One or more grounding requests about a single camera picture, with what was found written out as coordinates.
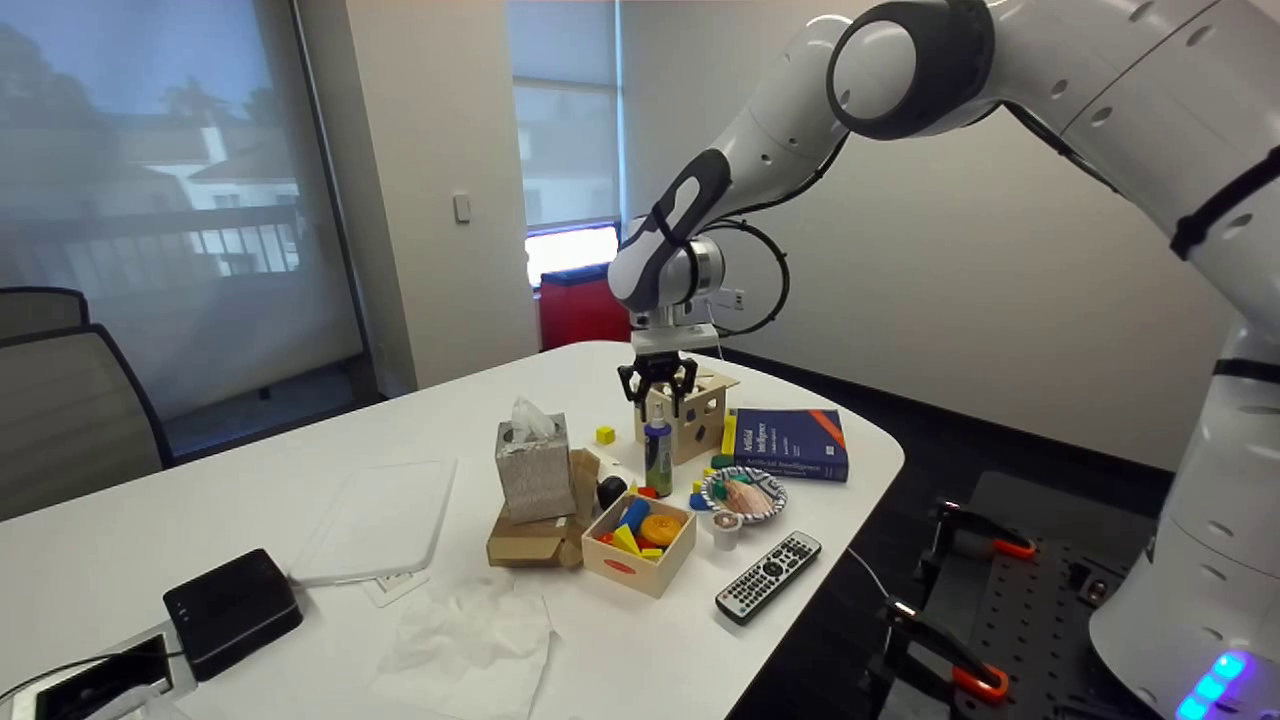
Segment brown cardboard tray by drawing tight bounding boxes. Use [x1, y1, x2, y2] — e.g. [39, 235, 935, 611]
[485, 445, 602, 574]

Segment blue hardcover book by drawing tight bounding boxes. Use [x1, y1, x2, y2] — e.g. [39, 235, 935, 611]
[726, 402, 850, 488]

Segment table power hub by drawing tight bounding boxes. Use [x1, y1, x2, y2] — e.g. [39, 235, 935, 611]
[33, 633, 177, 720]

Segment crumpled white tissue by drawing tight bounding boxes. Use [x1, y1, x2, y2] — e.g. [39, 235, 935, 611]
[376, 571, 562, 720]

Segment grey tissue box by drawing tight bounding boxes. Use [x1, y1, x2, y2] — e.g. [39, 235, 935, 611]
[491, 394, 580, 529]

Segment patterned plate with toys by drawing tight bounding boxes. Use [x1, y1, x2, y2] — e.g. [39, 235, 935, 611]
[700, 465, 793, 529]

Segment black orange clamp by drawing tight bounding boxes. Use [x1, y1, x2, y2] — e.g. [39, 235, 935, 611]
[916, 494, 1041, 590]
[862, 594, 1017, 710]

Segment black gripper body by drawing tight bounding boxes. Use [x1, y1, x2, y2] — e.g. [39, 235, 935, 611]
[617, 349, 700, 394]

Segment white paper sheet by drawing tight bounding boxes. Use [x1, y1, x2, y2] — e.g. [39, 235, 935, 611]
[283, 455, 461, 590]

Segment small white cup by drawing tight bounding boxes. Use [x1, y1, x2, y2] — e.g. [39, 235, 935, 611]
[707, 502, 747, 551]

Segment wooden tray of coloured blocks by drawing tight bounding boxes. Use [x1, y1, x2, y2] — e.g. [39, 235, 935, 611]
[580, 488, 700, 601]

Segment red bin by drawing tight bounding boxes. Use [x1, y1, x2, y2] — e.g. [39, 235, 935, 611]
[535, 258, 636, 352]

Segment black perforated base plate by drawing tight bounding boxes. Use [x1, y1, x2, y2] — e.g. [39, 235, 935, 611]
[916, 467, 1165, 720]

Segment black box device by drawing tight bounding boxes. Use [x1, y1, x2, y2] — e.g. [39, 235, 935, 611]
[159, 544, 308, 685]

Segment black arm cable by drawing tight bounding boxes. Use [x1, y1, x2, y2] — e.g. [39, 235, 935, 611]
[688, 217, 796, 341]

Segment grey office chair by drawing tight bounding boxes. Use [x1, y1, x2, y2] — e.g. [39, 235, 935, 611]
[0, 319, 177, 523]
[0, 285, 94, 349]

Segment wooden shape sorter box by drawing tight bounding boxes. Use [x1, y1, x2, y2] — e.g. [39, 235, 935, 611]
[632, 366, 740, 467]

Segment black remote control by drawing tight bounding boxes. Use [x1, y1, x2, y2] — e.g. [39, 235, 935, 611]
[713, 529, 828, 627]

